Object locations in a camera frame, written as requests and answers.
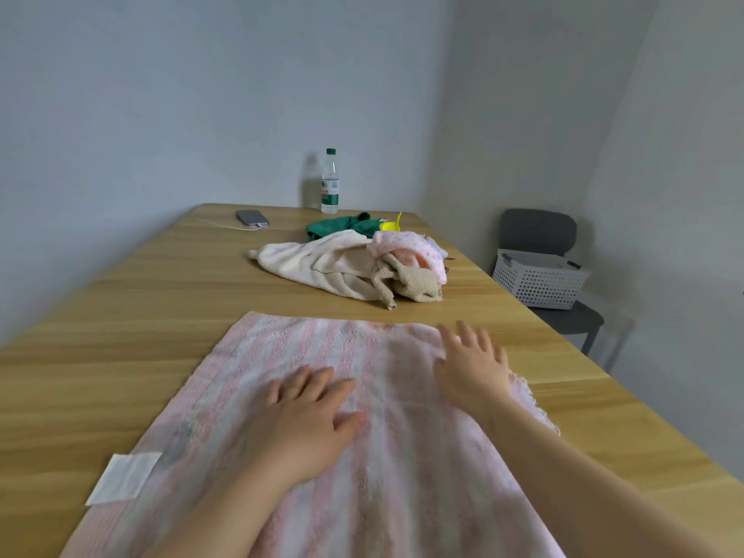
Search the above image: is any clear green-label water bottle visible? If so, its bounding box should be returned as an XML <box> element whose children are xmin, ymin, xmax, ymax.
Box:
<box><xmin>320</xmin><ymin>147</ymin><xmax>340</xmax><ymax>215</ymax></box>

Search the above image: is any pale pink towel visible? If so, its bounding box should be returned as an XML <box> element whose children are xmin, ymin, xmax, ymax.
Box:
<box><xmin>57</xmin><ymin>311</ymin><xmax>568</xmax><ymax>558</ymax></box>

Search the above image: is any person's right hand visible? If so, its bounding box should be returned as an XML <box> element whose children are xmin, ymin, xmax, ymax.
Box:
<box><xmin>432</xmin><ymin>319</ymin><xmax>514</xmax><ymax>422</ymax></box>

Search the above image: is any pink dotted cloth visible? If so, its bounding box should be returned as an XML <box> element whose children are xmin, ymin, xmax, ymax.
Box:
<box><xmin>367</xmin><ymin>230</ymin><xmax>449</xmax><ymax>285</ymax></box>

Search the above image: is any white plastic basket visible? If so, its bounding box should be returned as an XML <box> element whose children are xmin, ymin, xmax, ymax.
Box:
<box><xmin>492</xmin><ymin>249</ymin><xmax>591</xmax><ymax>312</ymax></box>

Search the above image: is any white charging cable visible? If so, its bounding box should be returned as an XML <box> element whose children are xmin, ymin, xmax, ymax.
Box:
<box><xmin>185</xmin><ymin>217</ymin><xmax>263</xmax><ymax>232</ymax></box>

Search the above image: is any wooden table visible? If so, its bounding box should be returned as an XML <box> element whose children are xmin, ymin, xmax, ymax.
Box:
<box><xmin>0</xmin><ymin>202</ymin><xmax>744</xmax><ymax>558</ymax></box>

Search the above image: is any grey chair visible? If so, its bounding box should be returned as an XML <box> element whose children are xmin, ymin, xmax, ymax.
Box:
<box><xmin>498</xmin><ymin>208</ymin><xmax>605</xmax><ymax>357</ymax></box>

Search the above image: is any green cloth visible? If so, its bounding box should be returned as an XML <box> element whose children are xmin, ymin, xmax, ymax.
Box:
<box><xmin>306</xmin><ymin>212</ymin><xmax>384</xmax><ymax>242</ymax></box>

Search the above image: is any person's right forearm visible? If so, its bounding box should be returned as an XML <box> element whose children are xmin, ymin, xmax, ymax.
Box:
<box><xmin>479</xmin><ymin>398</ymin><xmax>728</xmax><ymax>558</ymax></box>

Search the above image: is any tan brown towel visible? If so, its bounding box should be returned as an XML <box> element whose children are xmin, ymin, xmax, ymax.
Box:
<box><xmin>371</xmin><ymin>253</ymin><xmax>444</xmax><ymax>312</ymax></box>

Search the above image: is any small white towel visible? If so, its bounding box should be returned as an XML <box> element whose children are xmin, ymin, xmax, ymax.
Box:
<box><xmin>248</xmin><ymin>229</ymin><xmax>388</xmax><ymax>303</ymax></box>

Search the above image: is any person's left hand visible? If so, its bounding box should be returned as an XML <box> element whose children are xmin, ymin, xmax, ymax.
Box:
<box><xmin>243</xmin><ymin>364</ymin><xmax>363</xmax><ymax>489</ymax></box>

